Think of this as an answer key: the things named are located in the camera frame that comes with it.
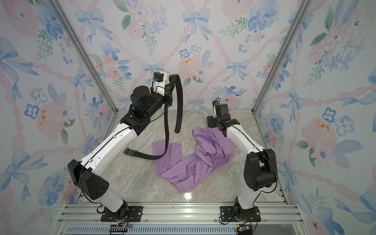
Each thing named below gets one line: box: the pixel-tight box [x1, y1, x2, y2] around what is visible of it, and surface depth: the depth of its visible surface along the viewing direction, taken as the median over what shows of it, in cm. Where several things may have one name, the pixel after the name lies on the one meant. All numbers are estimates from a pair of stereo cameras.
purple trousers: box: [151, 124, 235, 192], surface depth 90 cm
